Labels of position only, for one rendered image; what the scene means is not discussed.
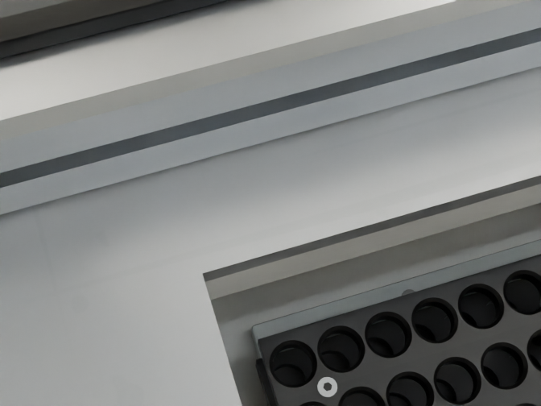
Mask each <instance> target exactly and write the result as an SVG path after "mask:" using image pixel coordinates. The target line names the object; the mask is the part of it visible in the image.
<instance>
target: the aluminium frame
mask: <svg viewBox="0 0 541 406"><path fill-rule="evenodd" d="M539 66H541V0H115V1H112V2H106V3H102V4H99V5H96V6H90V7H86V8H83V9H79V10H74V11H70V12H67V13H63V14H58V15H54V16H51V17H47V18H44V19H38V20H35V21H31V22H28V23H22V24H19V25H15V26H12V27H6V28H3V29H0V215H1V214H4V213H9V212H12V211H15V210H19V209H24V208H27V207H30V206H33V205H38V204H42V203H44V202H48V201H53V200H56V199H60V198H62V197H67V196H71V195H74V194H77V193H82V192H85V191H89V190H92V189H97V188H100V187H103V186H106V185H109V184H115V183H117V182H121V181H124V180H129V179H132V178H135V177H139V176H144V175H147V174H150V173H153V172H158V171H162V170H165V169H168V168H173V167H176V166H180V165H182V164H188V163H191V162H194V161H197V160H202V159H205V158H208V157H212V156H215V155H220V154H223V153H226V152H230V151H235V150H237V149H241V148H244V147H249V146H253V145H255V144H259V143H264V142H267V141H270V140H273V139H278V138H282V137H285V136H288V135H293V134H296V133H299V132H303V131H308V130H311V129H314V128H317V127H320V126H326V125H328V124H332V123H335V122H340V121H343V120H346V119H350V118H355V117H358V116H361V115H364V114H369V113H373V112H375V111H379V110H384V109H387V108H391V107H393V106H399V105H402V104H405V103H408V102H413V101H416V100H419V99H423V98H426V97H431V96H434V95H437V94H441V93H446V92H448V91H452V90H455V89H460V88H464V87H466V86H470V85H475V84H478V83H481V82H484V81H489V80H493V79H496V78H499V77H504V76H507V75H510V74H513V73H519V72H521V71H525V70H528V69H531V68H537V67H539Z"/></svg>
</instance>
